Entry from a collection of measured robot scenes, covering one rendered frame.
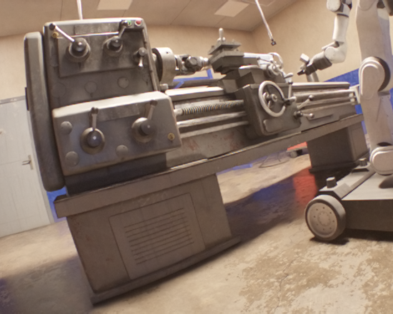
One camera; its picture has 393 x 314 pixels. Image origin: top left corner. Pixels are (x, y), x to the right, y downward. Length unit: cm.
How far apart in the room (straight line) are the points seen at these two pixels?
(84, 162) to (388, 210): 114
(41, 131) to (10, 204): 334
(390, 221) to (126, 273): 108
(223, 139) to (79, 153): 80
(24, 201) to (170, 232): 344
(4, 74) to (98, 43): 373
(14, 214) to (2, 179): 58
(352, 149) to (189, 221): 186
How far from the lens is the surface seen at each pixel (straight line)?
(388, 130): 114
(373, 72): 109
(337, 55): 136
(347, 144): 265
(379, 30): 114
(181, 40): 585
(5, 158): 447
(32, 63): 127
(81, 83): 122
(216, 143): 143
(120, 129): 105
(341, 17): 140
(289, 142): 159
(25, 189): 439
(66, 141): 101
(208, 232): 131
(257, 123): 145
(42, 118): 117
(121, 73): 128
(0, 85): 485
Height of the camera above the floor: 50
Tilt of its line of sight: 1 degrees up
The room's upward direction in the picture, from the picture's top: 15 degrees counter-clockwise
